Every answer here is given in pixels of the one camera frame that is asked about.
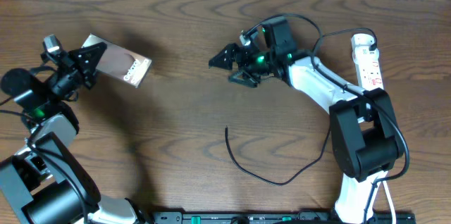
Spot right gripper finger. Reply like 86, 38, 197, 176
228, 70, 259, 88
209, 43, 240, 70

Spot Galaxy smartphone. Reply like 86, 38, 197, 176
82, 34, 152, 88

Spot black charger cable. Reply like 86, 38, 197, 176
224, 27, 378, 187

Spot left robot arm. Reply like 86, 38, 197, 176
1, 36, 154, 223

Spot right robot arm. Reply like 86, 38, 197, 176
209, 13, 410, 223

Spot white power strip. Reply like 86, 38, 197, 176
351, 33, 384, 91

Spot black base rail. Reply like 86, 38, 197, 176
153, 210, 416, 224

